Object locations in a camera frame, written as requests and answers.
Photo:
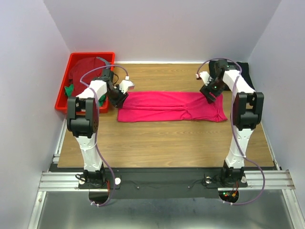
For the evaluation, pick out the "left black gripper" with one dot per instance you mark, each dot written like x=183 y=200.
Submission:
x=118 y=102

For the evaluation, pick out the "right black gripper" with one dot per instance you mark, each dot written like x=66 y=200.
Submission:
x=206 y=89

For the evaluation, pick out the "pink t shirt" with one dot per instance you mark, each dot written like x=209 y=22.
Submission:
x=157 y=106

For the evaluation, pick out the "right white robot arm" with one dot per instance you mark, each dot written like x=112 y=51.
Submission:
x=246 y=114

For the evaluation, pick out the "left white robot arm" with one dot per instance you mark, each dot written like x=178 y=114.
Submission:
x=83 y=122

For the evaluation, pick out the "grey t shirt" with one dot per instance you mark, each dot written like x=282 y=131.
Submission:
x=106 y=63

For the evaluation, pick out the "folded black t shirt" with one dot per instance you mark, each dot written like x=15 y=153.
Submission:
x=243 y=65

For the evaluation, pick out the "dark red t shirt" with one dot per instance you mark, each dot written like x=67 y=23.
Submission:
x=79 y=69

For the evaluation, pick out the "green t shirt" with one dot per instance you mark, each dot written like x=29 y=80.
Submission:
x=70 y=89

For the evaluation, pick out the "red plastic bin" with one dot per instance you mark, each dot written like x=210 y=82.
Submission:
x=61 y=102

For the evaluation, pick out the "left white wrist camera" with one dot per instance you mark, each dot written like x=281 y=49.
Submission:
x=126 y=85

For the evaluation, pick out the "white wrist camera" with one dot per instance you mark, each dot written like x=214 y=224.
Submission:
x=204 y=76
x=126 y=85

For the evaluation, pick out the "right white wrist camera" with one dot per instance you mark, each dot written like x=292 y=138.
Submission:
x=204 y=76

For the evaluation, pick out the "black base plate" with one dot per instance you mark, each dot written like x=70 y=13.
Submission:
x=144 y=183

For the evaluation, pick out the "aluminium frame rail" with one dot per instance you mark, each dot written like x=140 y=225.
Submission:
x=268 y=202

